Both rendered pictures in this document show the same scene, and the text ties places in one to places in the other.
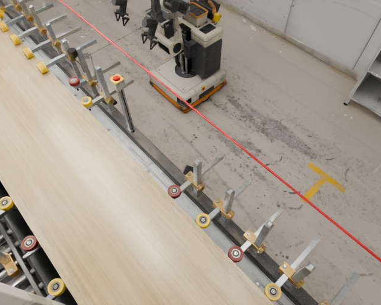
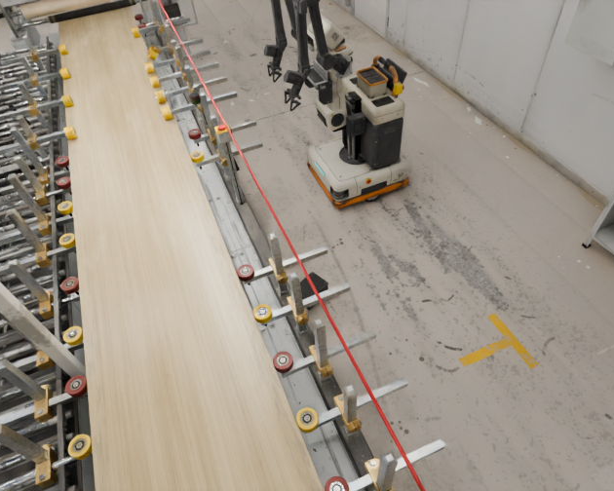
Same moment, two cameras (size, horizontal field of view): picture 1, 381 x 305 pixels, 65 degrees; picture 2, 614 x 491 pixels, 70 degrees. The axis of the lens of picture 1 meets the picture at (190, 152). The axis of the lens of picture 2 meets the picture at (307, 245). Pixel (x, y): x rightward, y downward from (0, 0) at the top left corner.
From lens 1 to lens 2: 0.74 m
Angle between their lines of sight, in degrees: 16
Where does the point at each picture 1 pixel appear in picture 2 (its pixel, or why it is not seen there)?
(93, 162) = (172, 220)
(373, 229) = (561, 436)
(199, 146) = (341, 255)
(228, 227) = (303, 339)
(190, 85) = (352, 173)
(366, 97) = not seen: outside the picture
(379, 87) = not seen: outside the picture
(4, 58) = (136, 99)
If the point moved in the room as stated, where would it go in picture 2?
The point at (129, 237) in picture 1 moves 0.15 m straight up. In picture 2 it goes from (170, 307) to (159, 287)
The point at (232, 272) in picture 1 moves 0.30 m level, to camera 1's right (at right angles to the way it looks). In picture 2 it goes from (268, 380) to (343, 401)
